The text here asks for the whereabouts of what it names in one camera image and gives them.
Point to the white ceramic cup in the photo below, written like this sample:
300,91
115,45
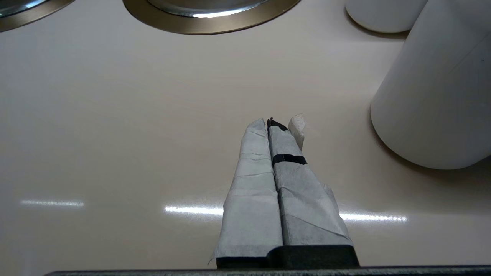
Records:
433,96

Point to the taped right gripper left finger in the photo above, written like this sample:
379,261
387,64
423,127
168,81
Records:
253,199

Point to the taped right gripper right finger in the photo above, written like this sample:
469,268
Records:
307,214

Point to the steel lid with black knob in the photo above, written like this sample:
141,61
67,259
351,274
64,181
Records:
11,5
207,7

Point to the white ceramic jar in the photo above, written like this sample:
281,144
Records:
384,15

